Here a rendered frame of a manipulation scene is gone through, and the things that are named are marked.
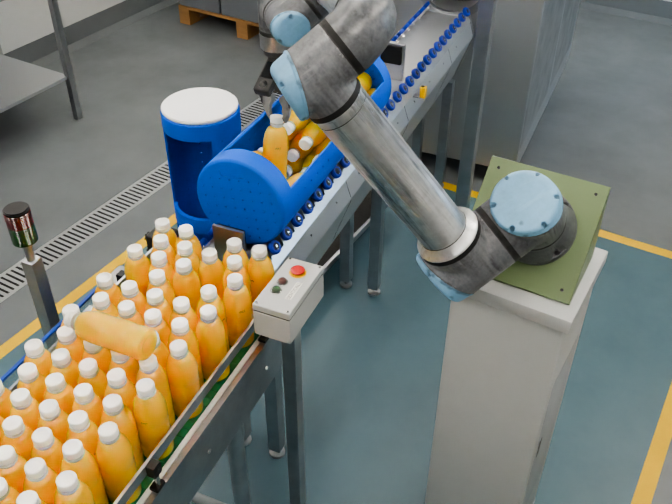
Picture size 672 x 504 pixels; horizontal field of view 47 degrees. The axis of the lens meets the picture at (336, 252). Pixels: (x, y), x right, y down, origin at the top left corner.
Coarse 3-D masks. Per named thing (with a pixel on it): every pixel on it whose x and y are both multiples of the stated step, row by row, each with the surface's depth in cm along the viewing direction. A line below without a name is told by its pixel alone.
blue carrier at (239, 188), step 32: (384, 64) 275; (384, 96) 275; (256, 128) 249; (224, 160) 214; (256, 160) 214; (320, 160) 234; (224, 192) 221; (256, 192) 216; (288, 192) 218; (224, 224) 229; (256, 224) 223
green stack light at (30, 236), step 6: (30, 228) 192; (12, 234) 191; (18, 234) 191; (24, 234) 192; (30, 234) 193; (36, 234) 195; (12, 240) 193; (18, 240) 192; (24, 240) 192; (30, 240) 193; (36, 240) 195; (18, 246) 193; (24, 246) 193
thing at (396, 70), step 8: (392, 48) 313; (400, 48) 312; (384, 56) 317; (392, 56) 315; (400, 56) 314; (392, 64) 319; (400, 64) 316; (392, 72) 321; (400, 72) 320; (400, 80) 322
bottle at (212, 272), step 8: (200, 264) 202; (208, 264) 201; (216, 264) 202; (200, 272) 202; (208, 272) 201; (216, 272) 202; (200, 280) 203; (208, 280) 202; (216, 280) 202; (216, 288) 204
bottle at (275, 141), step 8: (272, 128) 218; (280, 128) 219; (264, 136) 220; (272, 136) 218; (280, 136) 218; (264, 144) 220; (272, 144) 218; (280, 144) 219; (264, 152) 221; (272, 152) 219; (280, 152) 220; (272, 160) 221; (280, 160) 221; (280, 168) 222
